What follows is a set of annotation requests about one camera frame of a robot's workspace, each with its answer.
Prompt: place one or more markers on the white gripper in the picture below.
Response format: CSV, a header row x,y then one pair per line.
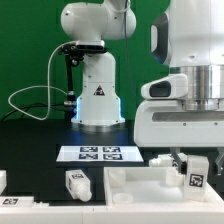
x,y
163,123

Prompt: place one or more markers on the white square tabletop part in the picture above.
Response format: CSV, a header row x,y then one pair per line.
x,y
144,186

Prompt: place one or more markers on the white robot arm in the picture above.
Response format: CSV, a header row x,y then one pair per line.
x,y
183,109

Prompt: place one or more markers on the white fiducial marker sheet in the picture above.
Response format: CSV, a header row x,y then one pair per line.
x,y
99,154

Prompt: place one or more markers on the white U-shaped obstacle fence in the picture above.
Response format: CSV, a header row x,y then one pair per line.
x,y
22,210

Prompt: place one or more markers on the background camera on stand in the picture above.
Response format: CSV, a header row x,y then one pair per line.
x,y
74,53

